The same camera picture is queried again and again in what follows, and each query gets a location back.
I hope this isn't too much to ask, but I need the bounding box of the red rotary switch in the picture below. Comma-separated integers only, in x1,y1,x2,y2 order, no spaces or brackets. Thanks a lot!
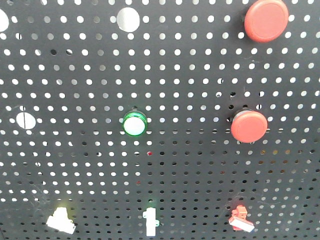
228,205,255,233

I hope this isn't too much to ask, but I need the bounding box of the white lit rotary switch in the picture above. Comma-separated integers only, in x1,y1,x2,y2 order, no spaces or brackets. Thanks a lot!
142,207,160,237

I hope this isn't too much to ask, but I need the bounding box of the upper red mushroom button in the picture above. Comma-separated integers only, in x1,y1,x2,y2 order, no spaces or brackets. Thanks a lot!
244,0,289,43

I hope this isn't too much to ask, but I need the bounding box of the green illuminated push button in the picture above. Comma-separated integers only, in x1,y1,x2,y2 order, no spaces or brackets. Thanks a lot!
122,110,148,137

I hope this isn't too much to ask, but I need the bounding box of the black perforated pegboard panel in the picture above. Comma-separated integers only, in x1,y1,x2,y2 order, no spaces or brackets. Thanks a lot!
0,0,320,240

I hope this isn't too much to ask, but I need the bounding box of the yellow lit rotary switch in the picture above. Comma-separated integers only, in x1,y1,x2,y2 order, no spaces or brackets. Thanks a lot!
46,207,76,235

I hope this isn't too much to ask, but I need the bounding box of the lower red mushroom button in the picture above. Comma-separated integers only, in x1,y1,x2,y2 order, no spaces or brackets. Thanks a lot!
230,109,268,143

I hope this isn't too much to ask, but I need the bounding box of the red mushroom button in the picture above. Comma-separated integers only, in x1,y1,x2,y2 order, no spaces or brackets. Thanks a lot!
244,0,289,43
230,109,268,143

